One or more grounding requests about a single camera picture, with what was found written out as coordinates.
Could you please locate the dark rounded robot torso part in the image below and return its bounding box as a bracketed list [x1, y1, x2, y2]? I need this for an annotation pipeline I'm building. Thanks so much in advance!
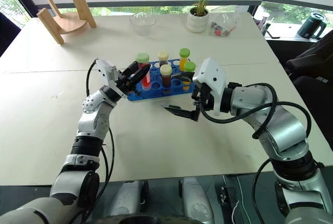
[95, 214, 169, 224]

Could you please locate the green plant in white pot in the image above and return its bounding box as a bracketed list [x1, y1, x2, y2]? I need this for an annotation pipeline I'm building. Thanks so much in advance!
[183, 0, 227, 34]

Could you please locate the clear plastic container with bits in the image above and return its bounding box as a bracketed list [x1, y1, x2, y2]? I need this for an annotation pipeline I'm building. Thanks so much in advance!
[209, 6, 243, 38]

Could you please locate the thin white cord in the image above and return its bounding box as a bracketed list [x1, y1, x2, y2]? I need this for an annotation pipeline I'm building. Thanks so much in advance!
[232, 200, 241, 224]

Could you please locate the dark blue chair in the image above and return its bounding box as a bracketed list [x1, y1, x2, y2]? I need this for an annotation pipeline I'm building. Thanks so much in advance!
[0, 11, 22, 58]

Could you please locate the white printed cup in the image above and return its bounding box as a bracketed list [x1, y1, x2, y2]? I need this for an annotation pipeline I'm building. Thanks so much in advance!
[254, 10, 272, 30]

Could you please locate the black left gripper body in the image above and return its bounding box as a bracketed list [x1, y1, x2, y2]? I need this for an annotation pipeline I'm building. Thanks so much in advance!
[116, 70, 137, 96]

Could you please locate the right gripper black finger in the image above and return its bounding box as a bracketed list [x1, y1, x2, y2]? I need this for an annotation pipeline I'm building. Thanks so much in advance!
[159, 103, 202, 123]
[171, 71, 195, 83]

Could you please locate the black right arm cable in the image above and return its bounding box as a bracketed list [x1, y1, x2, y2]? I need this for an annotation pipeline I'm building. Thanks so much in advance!
[200, 82, 313, 224]

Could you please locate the blue test tube rack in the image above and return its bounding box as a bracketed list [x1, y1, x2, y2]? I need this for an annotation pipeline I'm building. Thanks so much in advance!
[126, 58, 197, 103]

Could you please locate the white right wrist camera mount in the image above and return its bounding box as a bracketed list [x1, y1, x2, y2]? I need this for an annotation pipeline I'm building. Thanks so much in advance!
[191, 57, 227, 117]

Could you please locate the grey robot leg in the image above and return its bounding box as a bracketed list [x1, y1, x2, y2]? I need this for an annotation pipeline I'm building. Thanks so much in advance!
[178, 176, 216, 224]
[107, 179, 149, 218]

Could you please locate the red tube with green cap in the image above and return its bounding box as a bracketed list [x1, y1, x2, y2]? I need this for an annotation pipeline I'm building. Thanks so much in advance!
[135, 52, 152, 91]

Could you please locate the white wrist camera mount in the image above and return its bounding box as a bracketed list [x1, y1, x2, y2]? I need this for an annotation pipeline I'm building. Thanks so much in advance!
[191, 57, 227, 117]
[94, 58, 125, 98]

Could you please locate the wooden curved stand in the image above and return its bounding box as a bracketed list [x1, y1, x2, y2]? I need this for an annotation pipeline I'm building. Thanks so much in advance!
[36, 0, 98, 46]

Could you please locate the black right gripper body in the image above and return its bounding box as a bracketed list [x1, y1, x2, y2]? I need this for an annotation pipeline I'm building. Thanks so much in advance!
[190, 82, 215, 113]

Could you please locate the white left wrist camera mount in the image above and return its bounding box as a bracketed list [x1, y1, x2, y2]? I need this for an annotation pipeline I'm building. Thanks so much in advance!
[94, 58, 125, 98]

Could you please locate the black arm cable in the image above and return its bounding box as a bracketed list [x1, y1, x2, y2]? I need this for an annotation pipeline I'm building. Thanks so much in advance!
[200, 82, 313, 224]
[85, 58, 116, 222]

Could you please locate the black chair with bag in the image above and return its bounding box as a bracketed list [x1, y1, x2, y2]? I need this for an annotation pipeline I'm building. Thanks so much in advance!
[284, 30, 333, 100]

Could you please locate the dark green jug with handle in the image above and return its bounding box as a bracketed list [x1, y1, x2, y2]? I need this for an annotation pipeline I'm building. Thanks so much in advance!
[296, 11, 328, 41]

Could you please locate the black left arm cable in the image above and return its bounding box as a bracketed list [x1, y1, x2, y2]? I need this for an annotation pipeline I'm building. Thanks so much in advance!
[85, 58, 116, 222]

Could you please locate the brown tube with cream cap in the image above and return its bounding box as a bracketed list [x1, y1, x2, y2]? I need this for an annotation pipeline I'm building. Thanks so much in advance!
[159, 64, 173, 90]
[157, 50, 170, 67]

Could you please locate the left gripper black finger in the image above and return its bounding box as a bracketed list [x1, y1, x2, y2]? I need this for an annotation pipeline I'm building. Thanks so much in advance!
[122, 61, 139, 78]
[128, 65, 151, 90]

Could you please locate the clear glass bowl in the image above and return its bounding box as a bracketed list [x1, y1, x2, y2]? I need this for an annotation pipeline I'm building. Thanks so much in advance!
[129, 11, 157, 36]

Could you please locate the yellow tube with green cap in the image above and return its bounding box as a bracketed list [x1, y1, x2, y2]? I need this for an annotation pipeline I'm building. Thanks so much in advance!
[183, 61, 197, 91]
[178, 48, 191, 72]

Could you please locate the black metal bracket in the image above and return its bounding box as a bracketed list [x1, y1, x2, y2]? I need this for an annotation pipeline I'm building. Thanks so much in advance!
[220, 174, 242, 224]

